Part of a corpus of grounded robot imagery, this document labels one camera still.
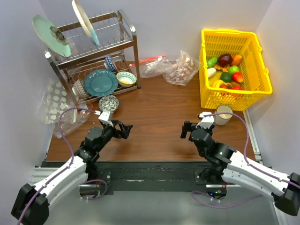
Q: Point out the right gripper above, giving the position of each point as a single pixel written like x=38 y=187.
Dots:
x=187 y=127

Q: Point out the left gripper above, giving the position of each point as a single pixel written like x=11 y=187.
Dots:
x=124 y=131

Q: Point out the red toy tomato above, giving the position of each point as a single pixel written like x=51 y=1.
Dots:
x=239 y=90

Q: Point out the clear zip top bag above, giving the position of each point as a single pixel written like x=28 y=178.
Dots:
x=152 y=67

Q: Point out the yellow toy banana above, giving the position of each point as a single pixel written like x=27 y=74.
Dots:
x=220 y=83

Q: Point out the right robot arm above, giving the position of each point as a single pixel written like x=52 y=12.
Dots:
x=231 y=166

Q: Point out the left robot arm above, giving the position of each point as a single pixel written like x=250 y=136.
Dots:
x=34 y=202

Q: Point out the crumpled pink printed bag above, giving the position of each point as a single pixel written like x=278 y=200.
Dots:
x=181 y=71

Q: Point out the white toy food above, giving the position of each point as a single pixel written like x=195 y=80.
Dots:
x=211 y=72

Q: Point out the polka dot plastic bag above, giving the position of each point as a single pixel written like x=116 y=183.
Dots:
x=53 y=104

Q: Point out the white enamel mug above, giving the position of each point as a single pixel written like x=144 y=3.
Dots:
x=222 y=119

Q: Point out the yellow inside patterned bowl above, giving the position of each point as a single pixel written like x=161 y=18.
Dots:
x=126 y=79

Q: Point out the teal scalloped plate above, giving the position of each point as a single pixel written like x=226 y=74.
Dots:
x=100 y=83

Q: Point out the grey patterned bowl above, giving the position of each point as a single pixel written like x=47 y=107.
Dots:
x=78 y=89

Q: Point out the dark green toy lime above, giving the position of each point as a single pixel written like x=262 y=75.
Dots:
x=226 y=77

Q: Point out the brown toy cookie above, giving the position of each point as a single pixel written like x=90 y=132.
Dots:
x=220 y=68

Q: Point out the green toy vegetable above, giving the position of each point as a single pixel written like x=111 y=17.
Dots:
x=211 y=62

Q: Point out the metal dish rack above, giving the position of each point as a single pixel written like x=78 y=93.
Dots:
x=115 y=32

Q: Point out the blue zigzag bowl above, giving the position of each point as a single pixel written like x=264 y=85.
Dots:
x=110 y=65

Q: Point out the light green toy apple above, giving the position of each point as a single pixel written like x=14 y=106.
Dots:
x=233 y=69

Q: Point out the dark red toy fruit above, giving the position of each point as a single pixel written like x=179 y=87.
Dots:
x=225 y=59

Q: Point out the yellow plastic basket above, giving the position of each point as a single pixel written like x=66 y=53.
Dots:
x=256 y=83

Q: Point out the mint green flower plate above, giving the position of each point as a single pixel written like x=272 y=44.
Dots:
x=51 y=36

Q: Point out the beige and blue plate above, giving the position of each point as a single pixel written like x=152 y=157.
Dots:
x=85 y=22

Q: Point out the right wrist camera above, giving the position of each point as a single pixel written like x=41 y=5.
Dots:
x=207 y=120

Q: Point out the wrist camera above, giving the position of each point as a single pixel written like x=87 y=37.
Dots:
x=207 y=120
x=106 y=117

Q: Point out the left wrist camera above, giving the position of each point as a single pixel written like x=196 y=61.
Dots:
x=106 y=117

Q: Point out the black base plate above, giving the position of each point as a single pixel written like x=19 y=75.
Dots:
x=151 y=177

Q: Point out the aluminium frame rail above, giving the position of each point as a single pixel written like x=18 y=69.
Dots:
x=252 y=137

